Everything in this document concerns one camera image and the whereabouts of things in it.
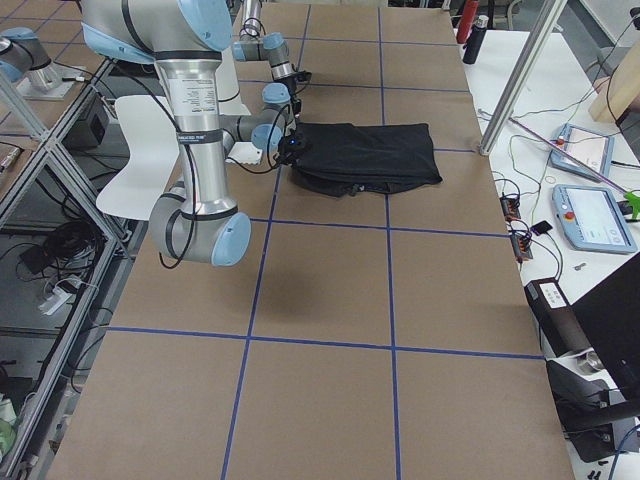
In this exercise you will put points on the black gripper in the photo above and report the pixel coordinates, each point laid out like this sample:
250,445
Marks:
297,107
291,151

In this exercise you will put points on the black printed t-shirt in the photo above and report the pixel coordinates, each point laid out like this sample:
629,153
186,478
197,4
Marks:
345,159

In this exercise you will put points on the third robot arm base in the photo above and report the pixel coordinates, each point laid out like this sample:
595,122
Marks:
26,63

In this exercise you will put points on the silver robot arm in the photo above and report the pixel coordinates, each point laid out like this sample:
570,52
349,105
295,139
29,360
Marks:
197,219
255,44

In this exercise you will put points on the white plastic chair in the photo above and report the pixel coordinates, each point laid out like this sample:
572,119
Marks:
153,151

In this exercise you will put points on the black drink bottle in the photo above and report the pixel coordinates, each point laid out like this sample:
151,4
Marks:
475,40

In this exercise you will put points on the red bottle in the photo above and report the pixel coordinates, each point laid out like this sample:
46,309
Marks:
466,19

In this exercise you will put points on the orange connector board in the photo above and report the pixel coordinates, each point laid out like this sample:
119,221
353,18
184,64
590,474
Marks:
521,246
510,208

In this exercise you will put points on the far blue teach pendant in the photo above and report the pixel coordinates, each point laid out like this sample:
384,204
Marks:
588,146

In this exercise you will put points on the blue teach pendant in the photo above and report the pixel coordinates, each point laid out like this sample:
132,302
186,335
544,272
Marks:
588,146
591,220

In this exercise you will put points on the near blue teach pendant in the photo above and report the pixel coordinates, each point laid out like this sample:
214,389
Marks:
591,220

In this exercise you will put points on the seated person beige shirt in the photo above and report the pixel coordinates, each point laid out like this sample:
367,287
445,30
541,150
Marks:
618,92

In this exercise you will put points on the black power adapter box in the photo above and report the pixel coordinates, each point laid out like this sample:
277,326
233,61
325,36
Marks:
559,329

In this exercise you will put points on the black monitor on stand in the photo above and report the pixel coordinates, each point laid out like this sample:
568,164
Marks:
596,420

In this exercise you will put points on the black box under frame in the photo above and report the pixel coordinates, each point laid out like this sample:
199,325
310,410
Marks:
89,128

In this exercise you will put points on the aluminium frame post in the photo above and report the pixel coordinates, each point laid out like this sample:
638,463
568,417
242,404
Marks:
533,46

